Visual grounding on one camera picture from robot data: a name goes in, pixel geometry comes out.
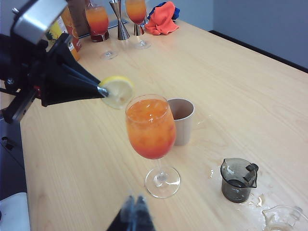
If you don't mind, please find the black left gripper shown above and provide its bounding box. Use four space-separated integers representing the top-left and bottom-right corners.
1 33 109 125

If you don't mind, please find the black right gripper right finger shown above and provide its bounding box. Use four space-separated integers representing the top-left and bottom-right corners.
134 194 156 231

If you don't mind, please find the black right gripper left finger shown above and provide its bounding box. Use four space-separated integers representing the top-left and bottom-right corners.
107 192 135 231

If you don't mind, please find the yellow lemon slice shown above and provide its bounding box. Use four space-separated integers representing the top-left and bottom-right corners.
99 76 135 110

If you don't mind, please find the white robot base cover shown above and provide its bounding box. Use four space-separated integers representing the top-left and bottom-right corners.
0 192 31 231

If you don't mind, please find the brown paper cup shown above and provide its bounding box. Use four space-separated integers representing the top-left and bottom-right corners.
167 98 195 146

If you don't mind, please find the grey smoked glass measuring cup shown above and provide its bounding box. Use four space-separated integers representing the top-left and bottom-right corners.
220 157 259 203

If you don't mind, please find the clear glass cup with spout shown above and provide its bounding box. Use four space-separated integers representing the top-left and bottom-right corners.
261 204 308 231

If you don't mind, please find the orange juice carton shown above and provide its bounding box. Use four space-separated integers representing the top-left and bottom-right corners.
48 6 82 61

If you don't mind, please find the wine glass with orange-red cocktail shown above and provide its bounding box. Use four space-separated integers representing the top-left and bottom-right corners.
125 94 181 199
125 0 152 50
84 3 118 60

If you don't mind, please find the steel cocktail jigger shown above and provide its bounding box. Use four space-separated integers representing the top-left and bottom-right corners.
109 0 131 41

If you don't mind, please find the orange cloth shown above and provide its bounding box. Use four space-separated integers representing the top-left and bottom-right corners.
144 1 180 36

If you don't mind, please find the blue cloth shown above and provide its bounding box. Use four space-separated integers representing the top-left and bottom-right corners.
148 2 181 20

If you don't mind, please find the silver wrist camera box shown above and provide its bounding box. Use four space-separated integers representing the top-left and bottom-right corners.
10 0 68 46

